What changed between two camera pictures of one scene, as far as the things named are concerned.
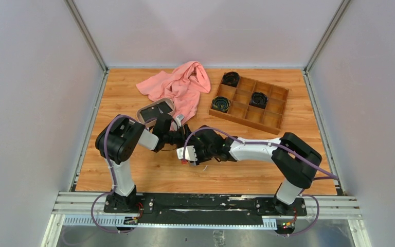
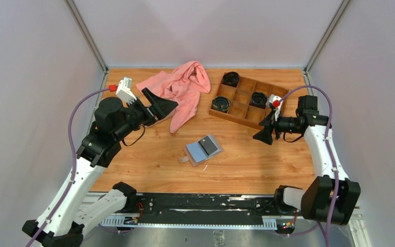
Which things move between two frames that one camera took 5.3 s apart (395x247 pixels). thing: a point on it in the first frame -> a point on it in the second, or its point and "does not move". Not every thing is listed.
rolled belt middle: (258, 100) does not move
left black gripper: (183, 137) -> (155, 99)
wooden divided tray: (269, 119) does not move
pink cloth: (183, 86) does not move
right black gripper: (196, 146) -> (265, 135)
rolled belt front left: (220, 103) does not move
